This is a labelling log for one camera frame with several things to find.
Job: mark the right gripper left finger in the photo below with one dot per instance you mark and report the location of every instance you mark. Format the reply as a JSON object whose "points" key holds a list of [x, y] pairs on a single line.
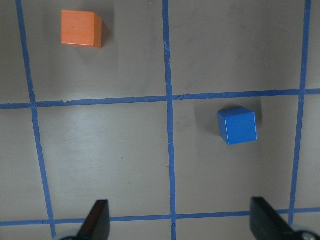
{"points": [[97, 224]]}

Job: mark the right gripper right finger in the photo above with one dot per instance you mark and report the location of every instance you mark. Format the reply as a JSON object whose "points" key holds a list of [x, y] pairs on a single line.
{"points": [[266, 224]]}

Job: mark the blue wooden block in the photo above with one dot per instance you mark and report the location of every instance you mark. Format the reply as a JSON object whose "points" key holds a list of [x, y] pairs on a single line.
{"points": [[237, 125]]}

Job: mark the orange wooden block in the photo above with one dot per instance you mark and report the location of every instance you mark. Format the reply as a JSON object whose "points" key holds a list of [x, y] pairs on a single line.
{"points": [[81, 29]]}

